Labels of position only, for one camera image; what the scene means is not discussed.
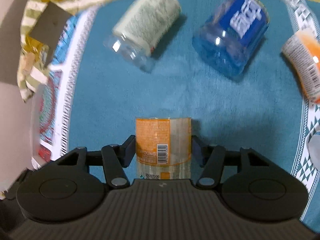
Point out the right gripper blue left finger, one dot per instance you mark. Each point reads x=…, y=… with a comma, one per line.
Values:
x=115, y=158

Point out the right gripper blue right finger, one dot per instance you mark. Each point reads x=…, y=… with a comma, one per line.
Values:
x=210, y=158

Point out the orange label clear cup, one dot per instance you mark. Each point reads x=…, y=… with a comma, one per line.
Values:
x=163, y=148

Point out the small frosted white cup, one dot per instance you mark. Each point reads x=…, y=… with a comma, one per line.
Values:
x=314, y=150

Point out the blue plastic cup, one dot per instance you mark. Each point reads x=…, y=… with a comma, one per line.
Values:
x=230, y=36

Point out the white label clear cup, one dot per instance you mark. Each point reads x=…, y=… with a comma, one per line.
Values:
x=139, y=30

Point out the orange cup with white label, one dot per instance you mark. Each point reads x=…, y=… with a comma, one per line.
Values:
x=302, y=51

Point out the teal patterned mat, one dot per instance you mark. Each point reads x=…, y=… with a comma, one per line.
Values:
x=93, y=96

